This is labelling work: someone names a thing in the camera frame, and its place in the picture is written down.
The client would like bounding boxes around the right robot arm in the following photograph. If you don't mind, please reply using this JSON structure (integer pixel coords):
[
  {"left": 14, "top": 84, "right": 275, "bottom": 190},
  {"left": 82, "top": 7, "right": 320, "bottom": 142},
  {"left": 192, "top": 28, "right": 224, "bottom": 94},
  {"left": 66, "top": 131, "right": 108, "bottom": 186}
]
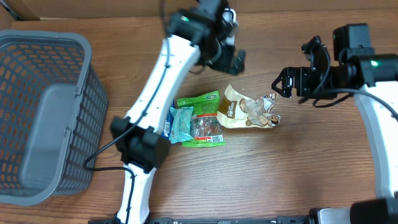
[{"left": 272, "top": 23, "right": 397, "bottom": 224}]

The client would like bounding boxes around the light blue snack packet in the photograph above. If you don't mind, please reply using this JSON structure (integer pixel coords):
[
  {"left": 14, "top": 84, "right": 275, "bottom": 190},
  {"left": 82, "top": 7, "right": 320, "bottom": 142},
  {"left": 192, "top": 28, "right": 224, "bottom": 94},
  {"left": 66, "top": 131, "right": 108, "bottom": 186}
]
[{"left": 169, "top": 106, "right": 194, "bottom": 144}]

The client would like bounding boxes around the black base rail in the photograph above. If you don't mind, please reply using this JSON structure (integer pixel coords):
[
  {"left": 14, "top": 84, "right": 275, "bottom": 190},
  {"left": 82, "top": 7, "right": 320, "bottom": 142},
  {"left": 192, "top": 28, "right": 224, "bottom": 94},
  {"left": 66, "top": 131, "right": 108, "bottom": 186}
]
[{"left": 144, "top": 215, "right": 310, "bottom": 224}]

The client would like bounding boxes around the beige cookie snack bag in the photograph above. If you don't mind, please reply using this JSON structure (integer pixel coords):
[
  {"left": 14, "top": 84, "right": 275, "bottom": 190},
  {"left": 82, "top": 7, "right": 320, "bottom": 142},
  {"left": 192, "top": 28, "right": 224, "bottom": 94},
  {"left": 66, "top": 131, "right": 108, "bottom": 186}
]
[{"left": 217, "top": 85, "right": 281, "bottom": 129}]

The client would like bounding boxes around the grey plastic shopping basket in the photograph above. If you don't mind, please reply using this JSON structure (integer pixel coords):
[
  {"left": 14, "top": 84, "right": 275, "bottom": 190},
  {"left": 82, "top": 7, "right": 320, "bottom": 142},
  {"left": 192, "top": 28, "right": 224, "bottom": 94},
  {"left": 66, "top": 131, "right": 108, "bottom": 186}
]
[{"left": 1, "top": 30, "right": 108, "bottom": 206}]

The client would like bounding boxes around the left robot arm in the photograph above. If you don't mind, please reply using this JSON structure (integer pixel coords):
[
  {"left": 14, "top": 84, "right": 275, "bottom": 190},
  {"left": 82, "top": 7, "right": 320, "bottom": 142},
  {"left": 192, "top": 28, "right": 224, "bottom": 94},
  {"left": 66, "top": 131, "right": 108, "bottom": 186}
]
[{"left": 100, "top": 0, "right": 246, "bottom": 223}]

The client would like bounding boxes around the green snack bag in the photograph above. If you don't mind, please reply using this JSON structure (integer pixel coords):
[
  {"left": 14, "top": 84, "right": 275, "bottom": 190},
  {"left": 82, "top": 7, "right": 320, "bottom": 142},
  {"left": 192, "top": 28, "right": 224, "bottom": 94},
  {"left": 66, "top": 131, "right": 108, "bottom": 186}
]
[{"left": 177, "top": 91, "right": 225, "bottom": 147}]

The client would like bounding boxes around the blue snack bar wrapper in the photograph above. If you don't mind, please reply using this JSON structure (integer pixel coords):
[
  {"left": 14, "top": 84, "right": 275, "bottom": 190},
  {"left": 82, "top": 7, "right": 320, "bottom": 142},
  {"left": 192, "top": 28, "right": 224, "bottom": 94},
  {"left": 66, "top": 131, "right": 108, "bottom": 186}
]
[{"left": 162, "top": 101, "right": 175, "bottom": 139}]

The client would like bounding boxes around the white barcode scanner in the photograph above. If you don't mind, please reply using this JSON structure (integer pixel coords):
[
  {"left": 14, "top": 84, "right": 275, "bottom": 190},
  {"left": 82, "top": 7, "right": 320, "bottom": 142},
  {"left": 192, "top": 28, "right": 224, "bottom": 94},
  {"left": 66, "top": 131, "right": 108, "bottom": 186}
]
[{"left": 221, "top": 8, "right": 239, "bottom": 45}]

